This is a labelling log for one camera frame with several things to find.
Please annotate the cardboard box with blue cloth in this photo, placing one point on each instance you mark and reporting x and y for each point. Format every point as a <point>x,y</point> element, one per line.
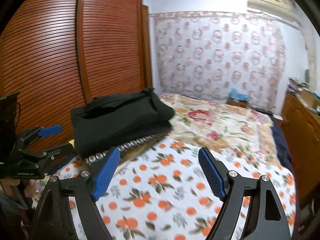
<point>237,99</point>

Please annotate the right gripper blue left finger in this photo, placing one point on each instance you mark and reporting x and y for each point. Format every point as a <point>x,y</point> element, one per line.
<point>102,172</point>

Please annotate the person's left hand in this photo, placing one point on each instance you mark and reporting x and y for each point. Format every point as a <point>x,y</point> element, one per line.
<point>9,185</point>

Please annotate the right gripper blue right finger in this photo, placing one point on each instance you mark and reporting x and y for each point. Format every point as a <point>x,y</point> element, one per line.
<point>214,171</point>

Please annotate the floral cream blanket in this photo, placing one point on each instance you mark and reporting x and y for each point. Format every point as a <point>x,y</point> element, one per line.
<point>218,126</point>

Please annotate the beige window drape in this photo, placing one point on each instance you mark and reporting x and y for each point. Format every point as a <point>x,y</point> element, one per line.
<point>310,44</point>

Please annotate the open cardboard box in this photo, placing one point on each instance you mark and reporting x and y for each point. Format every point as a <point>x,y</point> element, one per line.
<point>308,99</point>

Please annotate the navy blue bed sheet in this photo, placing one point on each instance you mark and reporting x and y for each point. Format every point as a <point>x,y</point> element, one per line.
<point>283,153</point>

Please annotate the orange print white sheet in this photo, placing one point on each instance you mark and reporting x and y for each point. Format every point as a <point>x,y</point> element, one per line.
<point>163,193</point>

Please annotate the stack of papers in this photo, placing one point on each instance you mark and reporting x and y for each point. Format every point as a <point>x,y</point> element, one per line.
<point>296,86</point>

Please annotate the patterned lace curtain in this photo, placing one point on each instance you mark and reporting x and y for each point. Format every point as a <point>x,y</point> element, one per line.
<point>206,55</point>

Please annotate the wooden louvered wardrobe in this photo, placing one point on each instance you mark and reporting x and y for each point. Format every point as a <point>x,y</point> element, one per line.
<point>61,54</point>

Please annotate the black small garment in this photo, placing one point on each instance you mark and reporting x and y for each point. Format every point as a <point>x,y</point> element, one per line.
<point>110,121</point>

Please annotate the long wooden sideboard cabinet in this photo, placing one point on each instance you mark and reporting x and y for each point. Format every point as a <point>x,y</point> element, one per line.
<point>301,129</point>

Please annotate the wall air conditioner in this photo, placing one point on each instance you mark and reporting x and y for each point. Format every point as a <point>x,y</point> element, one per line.
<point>280,8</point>

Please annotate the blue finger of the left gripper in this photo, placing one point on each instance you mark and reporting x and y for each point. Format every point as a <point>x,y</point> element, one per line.
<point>50,131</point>
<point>58,152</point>

